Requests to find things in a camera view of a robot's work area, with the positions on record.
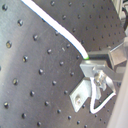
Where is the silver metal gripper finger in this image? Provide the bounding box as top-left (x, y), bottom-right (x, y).
top-left (109, 42), bottom-right (128, 67)

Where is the thick white cable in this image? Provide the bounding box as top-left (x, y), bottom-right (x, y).
top-left (21, 0), bottom-right (91, 61)

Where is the black perforated breadboard plate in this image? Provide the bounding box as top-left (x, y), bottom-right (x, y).
top-left (0, 0), bottom-right (125, 128)

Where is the metal angle bracket clip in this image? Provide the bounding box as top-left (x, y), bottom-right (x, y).
top-left (70, 60), bottom-right (123, 114)

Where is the thin white wire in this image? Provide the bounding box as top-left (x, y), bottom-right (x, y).
top-left (88, 77), bottom-right (117, 115)

